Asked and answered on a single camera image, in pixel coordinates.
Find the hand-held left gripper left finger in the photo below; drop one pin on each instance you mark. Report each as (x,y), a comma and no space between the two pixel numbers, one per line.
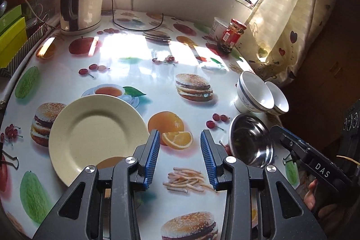
(150,161)

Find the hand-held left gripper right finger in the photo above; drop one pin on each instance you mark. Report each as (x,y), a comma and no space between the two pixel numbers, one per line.
(209,161)

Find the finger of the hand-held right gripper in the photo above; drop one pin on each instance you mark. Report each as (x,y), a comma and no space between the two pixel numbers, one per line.
(284,141)
(295,137)

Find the stainless steel bowl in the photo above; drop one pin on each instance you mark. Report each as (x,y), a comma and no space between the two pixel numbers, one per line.
(250,141)

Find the white bowl with blue stripes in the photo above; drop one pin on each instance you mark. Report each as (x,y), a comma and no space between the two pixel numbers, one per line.
(279,99)
(253,88)

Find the beige plate with brown logo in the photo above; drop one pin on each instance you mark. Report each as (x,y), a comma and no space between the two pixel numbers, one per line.
(92,136)

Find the person's right hand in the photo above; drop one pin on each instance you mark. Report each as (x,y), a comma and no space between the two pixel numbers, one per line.
(310,197)

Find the food printed tablecloth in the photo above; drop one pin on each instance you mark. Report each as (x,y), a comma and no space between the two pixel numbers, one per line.
(135,60)

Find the glass jar with red lid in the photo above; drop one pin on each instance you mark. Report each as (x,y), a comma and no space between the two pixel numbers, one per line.
(230,34)

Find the cream curtain with heart print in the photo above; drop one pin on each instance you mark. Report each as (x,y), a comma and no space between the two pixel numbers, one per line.
(295,18)

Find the white plastic cup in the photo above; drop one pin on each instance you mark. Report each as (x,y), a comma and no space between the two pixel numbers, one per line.
(218,27)

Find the black binder clip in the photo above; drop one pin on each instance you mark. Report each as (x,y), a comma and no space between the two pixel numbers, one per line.
(9,161)

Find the striped storage tray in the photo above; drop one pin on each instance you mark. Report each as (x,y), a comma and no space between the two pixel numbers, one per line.
(25,51)

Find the small glass jar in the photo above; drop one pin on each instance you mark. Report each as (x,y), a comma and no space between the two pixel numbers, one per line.
(32,26)

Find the lime green box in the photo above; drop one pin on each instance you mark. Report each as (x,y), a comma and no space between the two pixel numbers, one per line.
(12,40)

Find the dark green box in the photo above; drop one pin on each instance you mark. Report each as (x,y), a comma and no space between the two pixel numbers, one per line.
(9,18)

